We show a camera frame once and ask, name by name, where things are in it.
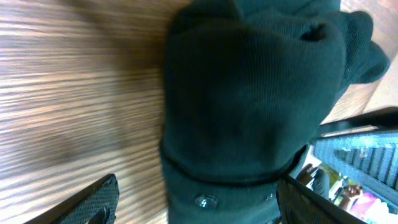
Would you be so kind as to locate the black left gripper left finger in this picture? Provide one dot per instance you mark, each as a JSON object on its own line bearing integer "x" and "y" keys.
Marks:
{"x": 95, "y": 204}

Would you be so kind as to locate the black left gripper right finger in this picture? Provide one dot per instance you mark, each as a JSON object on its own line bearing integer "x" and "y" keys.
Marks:
{"x": 300, "y": 205}

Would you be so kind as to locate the dark green polo shirt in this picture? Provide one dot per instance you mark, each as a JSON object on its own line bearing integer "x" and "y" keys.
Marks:
{"x": 247, "y": 84}

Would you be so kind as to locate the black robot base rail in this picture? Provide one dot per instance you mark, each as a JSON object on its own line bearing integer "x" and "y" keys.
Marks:
{"x": 364, "y": 148}

